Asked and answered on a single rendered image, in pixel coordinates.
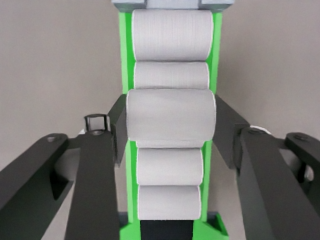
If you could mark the black flat strip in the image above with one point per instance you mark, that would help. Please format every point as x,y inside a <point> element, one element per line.
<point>166,229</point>

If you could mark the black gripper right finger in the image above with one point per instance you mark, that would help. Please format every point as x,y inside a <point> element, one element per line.
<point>274,205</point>

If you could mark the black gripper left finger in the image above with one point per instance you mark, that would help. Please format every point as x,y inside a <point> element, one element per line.
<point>35,184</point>

